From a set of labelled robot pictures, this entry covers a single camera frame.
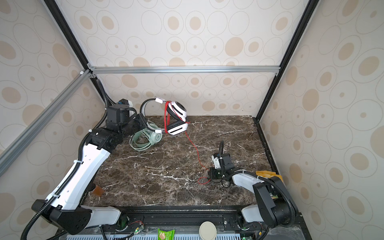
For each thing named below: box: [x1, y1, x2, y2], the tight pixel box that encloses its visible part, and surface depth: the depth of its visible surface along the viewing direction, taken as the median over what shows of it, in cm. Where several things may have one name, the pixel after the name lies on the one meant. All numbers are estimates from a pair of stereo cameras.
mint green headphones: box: [129, 121, 163, 151], surface depth 102 cm
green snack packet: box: [157, 228, 176, 240], surface depth 70 cm
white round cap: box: [199, 221, 217, 240], surface depth 67 cm
